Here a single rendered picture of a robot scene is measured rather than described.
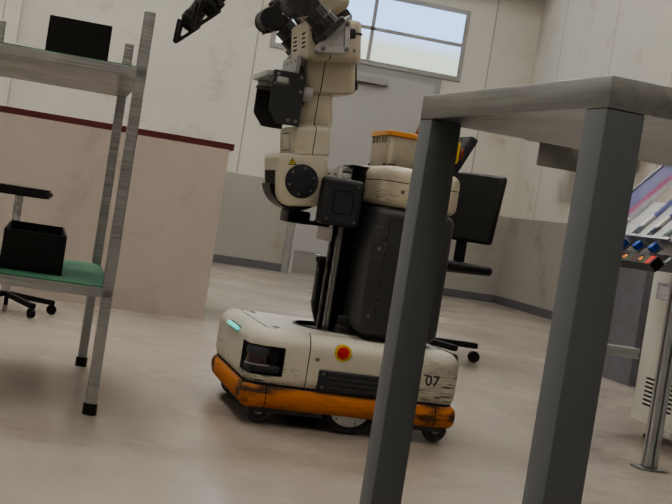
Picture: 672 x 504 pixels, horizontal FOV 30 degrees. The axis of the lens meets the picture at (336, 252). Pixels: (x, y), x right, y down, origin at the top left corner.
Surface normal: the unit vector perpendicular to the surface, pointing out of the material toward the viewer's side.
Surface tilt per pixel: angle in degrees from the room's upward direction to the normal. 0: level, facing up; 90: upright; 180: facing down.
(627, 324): 90
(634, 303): 90
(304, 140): 90
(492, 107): 90
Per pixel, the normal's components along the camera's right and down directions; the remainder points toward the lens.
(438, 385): 0.24, 0.07
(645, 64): -0.96, -0.15
